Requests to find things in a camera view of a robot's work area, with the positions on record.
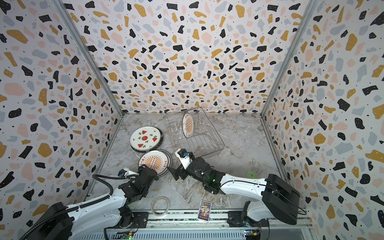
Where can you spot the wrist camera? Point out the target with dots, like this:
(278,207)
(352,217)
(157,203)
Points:
(186,158)
(127,173)

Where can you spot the watermelon pattern plate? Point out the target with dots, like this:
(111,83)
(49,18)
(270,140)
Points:
(144,138)

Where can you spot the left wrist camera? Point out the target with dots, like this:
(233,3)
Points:
(127,173)

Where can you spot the wire dish rack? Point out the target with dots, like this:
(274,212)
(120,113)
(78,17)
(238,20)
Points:
(205,141)

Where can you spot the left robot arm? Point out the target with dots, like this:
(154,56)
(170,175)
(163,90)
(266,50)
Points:
(76,221)

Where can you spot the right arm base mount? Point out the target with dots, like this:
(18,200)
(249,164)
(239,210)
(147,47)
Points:
(254,214)

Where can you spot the purple card box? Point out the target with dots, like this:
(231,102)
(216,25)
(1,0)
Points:
(204,211)

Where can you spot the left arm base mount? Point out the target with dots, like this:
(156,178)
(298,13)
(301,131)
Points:
(132,220)

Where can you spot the aluminium front rail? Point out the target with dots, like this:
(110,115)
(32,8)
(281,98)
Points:
(184,225)

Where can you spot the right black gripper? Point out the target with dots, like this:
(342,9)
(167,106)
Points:
(183,171)

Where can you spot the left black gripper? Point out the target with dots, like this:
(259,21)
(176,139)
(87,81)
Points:
(141,169)

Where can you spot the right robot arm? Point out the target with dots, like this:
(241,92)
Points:
(273,196)

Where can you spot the brown rimmed cream plate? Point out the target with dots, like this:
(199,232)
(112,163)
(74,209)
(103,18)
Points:
(159,143)

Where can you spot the green ball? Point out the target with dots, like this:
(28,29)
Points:
(250,175)

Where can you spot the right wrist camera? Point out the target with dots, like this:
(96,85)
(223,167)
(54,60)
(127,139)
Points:
(186,158)

